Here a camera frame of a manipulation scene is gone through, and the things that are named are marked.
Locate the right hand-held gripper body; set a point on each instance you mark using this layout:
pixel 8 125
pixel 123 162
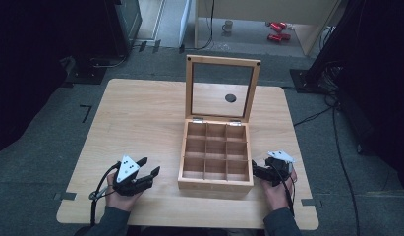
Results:
pixel 277 165

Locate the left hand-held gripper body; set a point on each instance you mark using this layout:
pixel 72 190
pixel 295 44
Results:
pixel 127 168

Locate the wooden compartment box with lid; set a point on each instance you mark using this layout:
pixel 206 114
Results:
pixel 216 183

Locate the person's right hand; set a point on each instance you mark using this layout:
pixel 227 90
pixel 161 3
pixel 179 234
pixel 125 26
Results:
pixel 277 196

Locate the person's left hand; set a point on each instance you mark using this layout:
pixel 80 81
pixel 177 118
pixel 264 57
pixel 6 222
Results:
pixel 121 200

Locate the black metal stand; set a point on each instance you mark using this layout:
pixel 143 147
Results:
pixel 316 70

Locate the black stand base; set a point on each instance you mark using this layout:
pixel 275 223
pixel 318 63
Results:
pixel 83 74

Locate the red can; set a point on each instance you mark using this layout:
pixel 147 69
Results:
pixel 274 38
pixel 282 25
pixel 275 27
pixel 285 36

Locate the black cabinet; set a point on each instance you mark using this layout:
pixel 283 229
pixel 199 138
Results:
pixel 124 26

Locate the grey mug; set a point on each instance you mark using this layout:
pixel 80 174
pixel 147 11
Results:
pixel 227 26

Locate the white board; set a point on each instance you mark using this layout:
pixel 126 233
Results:
pixel 184 21

